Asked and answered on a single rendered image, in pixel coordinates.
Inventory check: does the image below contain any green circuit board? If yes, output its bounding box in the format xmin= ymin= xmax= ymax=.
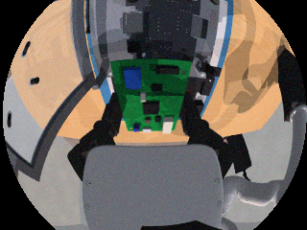
xmin=110 ymin=58 xmax=192 ymax=134

